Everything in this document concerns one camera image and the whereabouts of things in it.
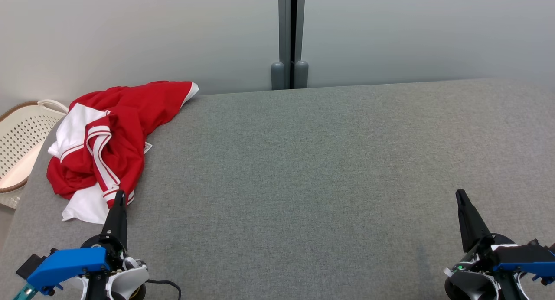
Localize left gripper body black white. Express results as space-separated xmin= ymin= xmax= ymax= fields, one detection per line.
xmin=80 ymin=234 xmax=150 ymax=300

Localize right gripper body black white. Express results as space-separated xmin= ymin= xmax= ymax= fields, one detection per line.
xmin=443 ymin=233 xmax=532 ymax=300

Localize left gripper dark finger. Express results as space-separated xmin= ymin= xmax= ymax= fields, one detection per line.
xmin=101 ymin=189 xmax=129 ymax=251

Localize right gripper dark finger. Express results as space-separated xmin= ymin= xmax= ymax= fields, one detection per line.
xmin=455 ymin=189 xmax=493 ymax=253

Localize red white striped T-shirt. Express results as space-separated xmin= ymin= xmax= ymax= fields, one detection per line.
xmin=46 ymin=101 xmax=153 ymax=225

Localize red shorts with white trim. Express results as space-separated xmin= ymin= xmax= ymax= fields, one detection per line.
xmin=69 ymin=80 xmax=200 ymax=138

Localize white perforated laundry basket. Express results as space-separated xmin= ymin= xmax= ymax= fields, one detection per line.
xmin=0 ymin=99 xmax=69 ymax=210

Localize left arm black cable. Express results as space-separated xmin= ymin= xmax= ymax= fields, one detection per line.
xmin=145 ymin=279 xmax=182 ymax=300

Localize right blue camera mount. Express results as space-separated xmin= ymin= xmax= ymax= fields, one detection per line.
xmin=493 ymin=260 xmax=555 ymax=286

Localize left teal cable plug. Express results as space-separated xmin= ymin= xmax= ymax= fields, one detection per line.
xmin=12 ymin=284 xmax=38 ymax=300

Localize grey partition post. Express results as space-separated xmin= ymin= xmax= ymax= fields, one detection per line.
xmin=271 ymin=0 xmax=309 ymax=91

